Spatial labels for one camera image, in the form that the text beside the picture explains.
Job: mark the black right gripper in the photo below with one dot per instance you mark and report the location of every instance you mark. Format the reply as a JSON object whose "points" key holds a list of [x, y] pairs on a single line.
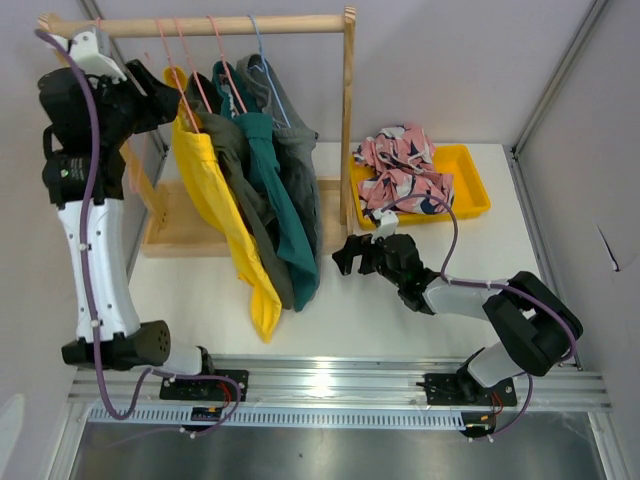
{"points": [[354, 246]]}

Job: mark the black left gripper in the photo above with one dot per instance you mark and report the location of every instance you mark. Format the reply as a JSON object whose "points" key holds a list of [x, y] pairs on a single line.
{"points": [[158, 106]]}

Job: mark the olive green shorts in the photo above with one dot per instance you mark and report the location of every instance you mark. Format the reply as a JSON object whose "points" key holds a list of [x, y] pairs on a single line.
{"points": [[232, 150]]}

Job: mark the pink floral shorts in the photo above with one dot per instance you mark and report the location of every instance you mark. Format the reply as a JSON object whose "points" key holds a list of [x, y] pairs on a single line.
{"points": [[404, 177]]}

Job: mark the yellow shorts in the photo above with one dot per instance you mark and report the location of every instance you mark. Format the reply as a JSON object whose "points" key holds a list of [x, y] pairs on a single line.
{"points": [[216, 204]]}

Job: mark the teal green shorts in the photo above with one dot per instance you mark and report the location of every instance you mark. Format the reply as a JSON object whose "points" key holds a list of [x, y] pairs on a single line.
{"points": [[294, 248]]}

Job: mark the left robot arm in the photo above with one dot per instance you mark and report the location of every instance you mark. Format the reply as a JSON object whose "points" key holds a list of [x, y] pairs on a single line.
{"points": [[92, 116]]}

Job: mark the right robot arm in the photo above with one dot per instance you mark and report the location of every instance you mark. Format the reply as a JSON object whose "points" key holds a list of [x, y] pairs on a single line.
{"points": [[536, 330]]}

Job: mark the grey shorts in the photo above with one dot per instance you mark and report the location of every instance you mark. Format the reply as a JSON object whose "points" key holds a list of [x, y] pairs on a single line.
{"points": [[293, 146]]}

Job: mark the yellow plastic tray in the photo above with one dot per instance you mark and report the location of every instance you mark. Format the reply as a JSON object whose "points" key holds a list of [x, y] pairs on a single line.
{"points": [[470, 196]]}

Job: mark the wooden clothes rack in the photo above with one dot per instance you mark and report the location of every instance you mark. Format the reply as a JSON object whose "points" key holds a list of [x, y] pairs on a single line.
{"points": [[174, 229]]}

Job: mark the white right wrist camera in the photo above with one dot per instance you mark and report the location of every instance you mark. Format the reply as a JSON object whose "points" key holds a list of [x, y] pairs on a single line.
{"points": [[386, 222]]}

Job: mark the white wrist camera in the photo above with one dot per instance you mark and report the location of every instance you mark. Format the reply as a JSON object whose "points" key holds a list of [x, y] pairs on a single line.
{"points": [[89, 47], [386, 222]]}

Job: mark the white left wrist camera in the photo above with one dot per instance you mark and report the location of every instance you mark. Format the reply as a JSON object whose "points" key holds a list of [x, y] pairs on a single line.
{"points": [[89, 47]]}

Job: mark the blue wire hanger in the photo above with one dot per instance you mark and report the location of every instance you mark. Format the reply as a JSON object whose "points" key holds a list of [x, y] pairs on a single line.
{"points": [[265, 68]]}

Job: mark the aluminium mounting rail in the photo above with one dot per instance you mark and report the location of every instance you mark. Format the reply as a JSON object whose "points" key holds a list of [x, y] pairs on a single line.
{"points": [[373, 383]]}

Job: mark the white cable duct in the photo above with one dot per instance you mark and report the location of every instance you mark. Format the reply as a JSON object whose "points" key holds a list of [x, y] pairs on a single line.
{"points": [[416, 419]]}

